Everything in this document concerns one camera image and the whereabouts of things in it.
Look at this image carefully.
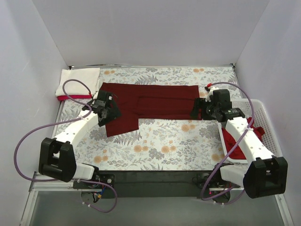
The dark red t-shirt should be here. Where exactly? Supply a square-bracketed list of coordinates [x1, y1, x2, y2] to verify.
[100, 83, 199, 137]

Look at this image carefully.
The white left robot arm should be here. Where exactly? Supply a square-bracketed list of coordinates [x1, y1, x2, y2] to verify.
[39, 90, 121, 188]

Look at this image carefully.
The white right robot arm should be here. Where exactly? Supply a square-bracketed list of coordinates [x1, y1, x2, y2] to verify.
[190, 88, 288, 198]

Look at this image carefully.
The folded cream t-shirt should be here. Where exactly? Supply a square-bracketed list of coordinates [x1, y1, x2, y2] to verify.
[55, 67, 101, 97]

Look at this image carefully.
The folded pink-red t-shirt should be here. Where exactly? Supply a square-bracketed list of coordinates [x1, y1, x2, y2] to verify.
[57, 95, 92, 101]

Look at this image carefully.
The white plastic laundry basket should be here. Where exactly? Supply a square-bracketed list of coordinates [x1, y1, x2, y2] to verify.
[232, 98, 282, 157]

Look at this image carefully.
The floral patterned table mat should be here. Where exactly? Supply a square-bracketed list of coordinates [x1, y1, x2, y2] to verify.
[46, 65, 243, 171]

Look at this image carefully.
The bright red t-shirt in basket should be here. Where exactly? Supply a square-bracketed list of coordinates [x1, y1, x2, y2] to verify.
[222, 116, 265, 161]

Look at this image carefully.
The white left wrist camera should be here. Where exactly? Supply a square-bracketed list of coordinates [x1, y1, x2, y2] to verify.
[92, 92, 99, 99]

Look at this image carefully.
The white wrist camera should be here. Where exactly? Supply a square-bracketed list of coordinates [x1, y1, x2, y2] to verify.
[92, 92, 99, 99]
[205, 83, 219, 102]

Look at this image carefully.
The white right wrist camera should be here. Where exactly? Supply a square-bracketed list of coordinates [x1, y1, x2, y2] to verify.
[205, 83, 219, 102]

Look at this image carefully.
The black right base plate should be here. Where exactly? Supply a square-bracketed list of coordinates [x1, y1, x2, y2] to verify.
[196, 173, 221, 188]

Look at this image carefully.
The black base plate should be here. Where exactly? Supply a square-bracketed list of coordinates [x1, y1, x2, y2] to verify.
[72, 174, 115, 189]
[196, 173, 221, 188]

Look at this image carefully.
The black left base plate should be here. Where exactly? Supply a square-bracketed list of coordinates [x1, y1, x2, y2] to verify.
[72, 174, 115, 189]

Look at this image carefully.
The aluminium frame rail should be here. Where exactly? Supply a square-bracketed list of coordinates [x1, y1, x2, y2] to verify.
[20, 173, 74, 226]

